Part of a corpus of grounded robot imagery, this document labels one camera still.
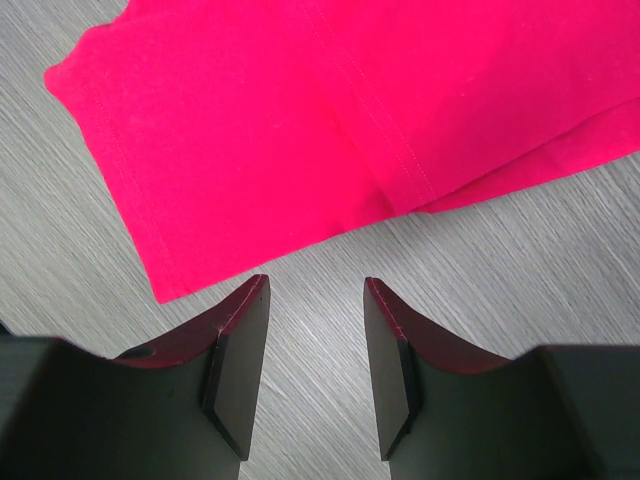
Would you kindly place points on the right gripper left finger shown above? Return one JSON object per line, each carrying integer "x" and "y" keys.
{"x": 180, "y": 406}

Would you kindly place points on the red t shirt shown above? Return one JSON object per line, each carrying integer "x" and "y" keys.
{"x": 230, "y": 133}

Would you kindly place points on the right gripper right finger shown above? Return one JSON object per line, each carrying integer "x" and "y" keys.
{"x": 448, "y": 409}

